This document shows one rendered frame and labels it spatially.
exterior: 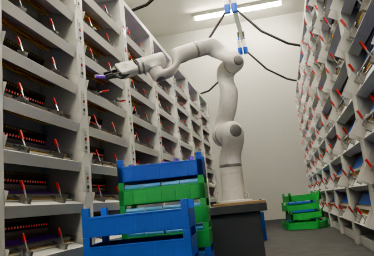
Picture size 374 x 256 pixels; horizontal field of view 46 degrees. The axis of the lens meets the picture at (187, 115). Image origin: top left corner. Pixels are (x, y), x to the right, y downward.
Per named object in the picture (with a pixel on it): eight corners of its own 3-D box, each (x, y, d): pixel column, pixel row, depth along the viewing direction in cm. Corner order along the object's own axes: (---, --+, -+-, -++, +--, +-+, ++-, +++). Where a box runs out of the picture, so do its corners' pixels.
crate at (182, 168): (206, 177, 170) (204, 157, 172) (203, 174, 151) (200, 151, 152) (131, 185, 173) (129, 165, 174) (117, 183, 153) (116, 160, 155)
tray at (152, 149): (158, 157, 346) (162, 139, 348) (132, 149, 288) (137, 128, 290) (134, 152, 351) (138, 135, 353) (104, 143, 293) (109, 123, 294)
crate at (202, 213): (211, 219, 167) (208, 198, 169) (208, 221, 147) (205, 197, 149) (133, 226, 169) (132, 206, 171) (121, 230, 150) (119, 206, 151)
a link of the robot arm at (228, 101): (219, 142, 231) (208, 147, 246) (240, 144, 234) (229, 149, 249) (224, 53, 243) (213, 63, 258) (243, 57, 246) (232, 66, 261)
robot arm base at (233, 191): (254, 200, 238) (250, 166, 242) (250, 201, 220) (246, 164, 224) (220, 203, 242) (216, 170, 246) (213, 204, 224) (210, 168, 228)
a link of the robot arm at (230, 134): (236, 167, 242) (231, 125, 247) (250, 163, 225) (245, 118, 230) (216, 168, 239) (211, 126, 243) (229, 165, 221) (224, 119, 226)
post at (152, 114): (171, 246, 341) (152, 35, 376) (167, 248, 332) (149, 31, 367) (146, 249, 345) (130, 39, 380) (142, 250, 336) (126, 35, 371)
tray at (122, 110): (125, 118, 282) (128, 104, 284) (84, 98, 224) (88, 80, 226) (97, 113, 287) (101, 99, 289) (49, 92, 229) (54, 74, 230)
